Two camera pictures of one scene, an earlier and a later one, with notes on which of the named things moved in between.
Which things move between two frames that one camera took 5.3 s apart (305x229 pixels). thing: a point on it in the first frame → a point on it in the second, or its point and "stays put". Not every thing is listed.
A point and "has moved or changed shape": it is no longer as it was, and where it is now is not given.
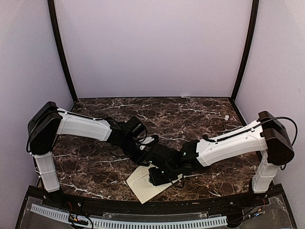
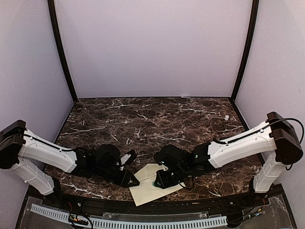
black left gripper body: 135,157 → 122,181
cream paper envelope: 138,180 has moved or changed shape
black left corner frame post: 52,13 stays put
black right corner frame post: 254,14 stays put
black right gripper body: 166,176 → 170,181
